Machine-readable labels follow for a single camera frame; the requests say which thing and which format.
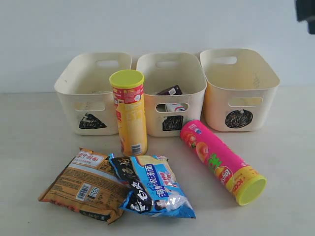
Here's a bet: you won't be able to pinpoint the cream bin triangle mark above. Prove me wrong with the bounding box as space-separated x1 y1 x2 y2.
54 52 132 136

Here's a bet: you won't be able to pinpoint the cream bin square mark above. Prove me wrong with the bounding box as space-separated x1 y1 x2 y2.
136 53 207 137

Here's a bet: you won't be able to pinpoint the blue noodle packet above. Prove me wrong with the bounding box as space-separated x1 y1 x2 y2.
109 155 196 219

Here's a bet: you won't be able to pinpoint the cream bin circle mark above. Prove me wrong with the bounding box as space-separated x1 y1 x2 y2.
199 49 280 132

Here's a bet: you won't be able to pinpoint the yellow chips can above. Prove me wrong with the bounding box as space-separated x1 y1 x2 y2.
109 69 148 156

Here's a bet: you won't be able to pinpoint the small purple box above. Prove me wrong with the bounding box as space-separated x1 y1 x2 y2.
157 85 183 96

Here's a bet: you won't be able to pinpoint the pink chips can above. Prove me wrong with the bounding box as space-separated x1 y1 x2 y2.
180 120 267 206

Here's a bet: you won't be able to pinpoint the orange noodle packet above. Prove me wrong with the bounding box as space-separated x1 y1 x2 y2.
38 148 129 224

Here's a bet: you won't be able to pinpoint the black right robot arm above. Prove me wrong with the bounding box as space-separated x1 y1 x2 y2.
295 0 315 35

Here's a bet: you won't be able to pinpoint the blue white milk carton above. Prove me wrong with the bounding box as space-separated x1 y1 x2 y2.
165 103 189 112

